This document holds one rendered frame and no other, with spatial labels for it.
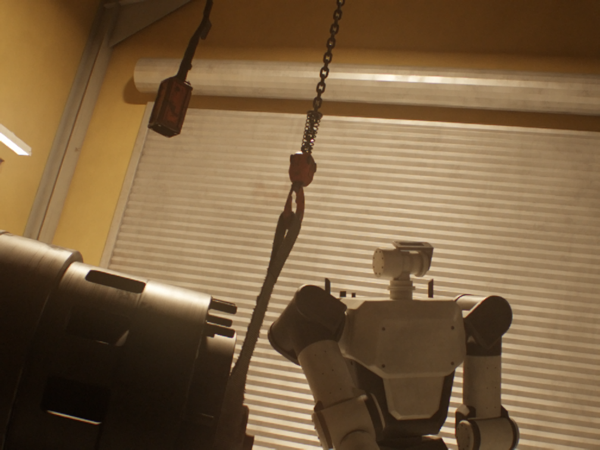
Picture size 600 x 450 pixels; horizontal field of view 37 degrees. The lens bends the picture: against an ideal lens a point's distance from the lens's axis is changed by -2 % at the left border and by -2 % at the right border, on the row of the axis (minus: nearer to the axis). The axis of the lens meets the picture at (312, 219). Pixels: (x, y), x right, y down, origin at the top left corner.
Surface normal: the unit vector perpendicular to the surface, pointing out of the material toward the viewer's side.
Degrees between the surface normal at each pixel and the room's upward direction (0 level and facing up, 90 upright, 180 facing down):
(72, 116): 90
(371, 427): 120
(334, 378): 74
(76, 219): 90
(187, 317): 48
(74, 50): 90
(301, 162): 90
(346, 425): 100
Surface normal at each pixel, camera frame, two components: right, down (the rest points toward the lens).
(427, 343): 0.33, -0.05
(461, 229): -0.35, 0.14
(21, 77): 0.94, 0.09
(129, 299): 0.25, -0.85
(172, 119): 0.64, -0.12
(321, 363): -0.11, -0.59
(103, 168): -0.29, -0.37
